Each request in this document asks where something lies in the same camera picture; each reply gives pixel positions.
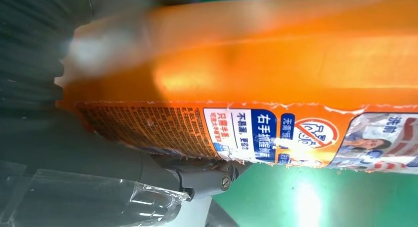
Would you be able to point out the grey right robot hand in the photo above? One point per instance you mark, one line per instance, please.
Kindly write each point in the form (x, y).
(81, 173)

